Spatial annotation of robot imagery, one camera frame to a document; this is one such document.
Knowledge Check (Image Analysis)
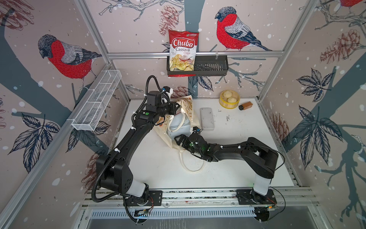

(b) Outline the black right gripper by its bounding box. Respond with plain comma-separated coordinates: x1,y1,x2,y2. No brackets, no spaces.
173,135,203,158

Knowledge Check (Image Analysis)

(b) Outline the cream canvas tote bag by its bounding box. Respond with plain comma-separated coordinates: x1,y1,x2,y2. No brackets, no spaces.
153,95,205,174

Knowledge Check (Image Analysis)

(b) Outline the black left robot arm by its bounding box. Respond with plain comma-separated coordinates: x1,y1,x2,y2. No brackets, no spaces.
91,95,180,203

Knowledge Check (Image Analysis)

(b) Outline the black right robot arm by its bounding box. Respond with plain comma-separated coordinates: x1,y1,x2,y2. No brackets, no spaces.
174,132,279,205

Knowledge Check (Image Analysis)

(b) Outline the red Chuba cassava chips bag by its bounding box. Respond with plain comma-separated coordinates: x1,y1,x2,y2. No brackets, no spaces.
167,30,199,77

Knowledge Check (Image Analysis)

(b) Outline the beige bun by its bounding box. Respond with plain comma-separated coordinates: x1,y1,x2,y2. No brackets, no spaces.
227,97,237,103
222,90,233,99

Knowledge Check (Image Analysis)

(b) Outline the small brown bottle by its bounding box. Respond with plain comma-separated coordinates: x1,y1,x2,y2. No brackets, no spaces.
238,102,253,111

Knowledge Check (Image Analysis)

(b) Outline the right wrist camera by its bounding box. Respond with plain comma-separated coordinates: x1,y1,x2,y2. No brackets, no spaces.
193,127,202,135

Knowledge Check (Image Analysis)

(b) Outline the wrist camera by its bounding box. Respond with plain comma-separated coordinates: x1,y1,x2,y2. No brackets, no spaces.
162,86,173,98
193,127,202,135

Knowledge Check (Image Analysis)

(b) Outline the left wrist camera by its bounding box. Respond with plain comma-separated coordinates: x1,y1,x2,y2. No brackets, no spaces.
162,86,173,98

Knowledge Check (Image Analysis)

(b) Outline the black wire wall basket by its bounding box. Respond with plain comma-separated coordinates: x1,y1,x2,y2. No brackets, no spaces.
166,55,229,77

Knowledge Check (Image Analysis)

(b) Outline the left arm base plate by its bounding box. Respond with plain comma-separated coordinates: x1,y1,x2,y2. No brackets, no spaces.
126,190,163,207

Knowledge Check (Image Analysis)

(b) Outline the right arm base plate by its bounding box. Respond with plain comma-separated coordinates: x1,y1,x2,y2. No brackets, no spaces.
235,189,277,206

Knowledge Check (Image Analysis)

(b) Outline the white wire mesh tray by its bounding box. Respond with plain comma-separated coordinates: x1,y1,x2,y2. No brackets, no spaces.
71,70,122,131

